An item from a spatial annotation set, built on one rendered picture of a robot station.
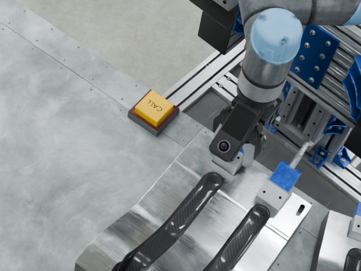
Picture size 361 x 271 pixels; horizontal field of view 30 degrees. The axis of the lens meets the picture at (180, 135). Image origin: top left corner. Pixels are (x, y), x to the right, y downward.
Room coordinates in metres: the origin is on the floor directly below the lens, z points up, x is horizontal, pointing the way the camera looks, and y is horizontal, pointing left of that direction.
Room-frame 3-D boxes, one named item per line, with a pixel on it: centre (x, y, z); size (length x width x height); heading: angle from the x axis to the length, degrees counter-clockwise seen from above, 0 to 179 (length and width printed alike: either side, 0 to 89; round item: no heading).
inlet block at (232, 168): (0.74, -0.12, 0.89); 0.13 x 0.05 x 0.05; 153
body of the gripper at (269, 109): (0.72, -0.11, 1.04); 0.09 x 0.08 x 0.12; 154
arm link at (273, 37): (0.72, -0.11, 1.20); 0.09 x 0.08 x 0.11; 16
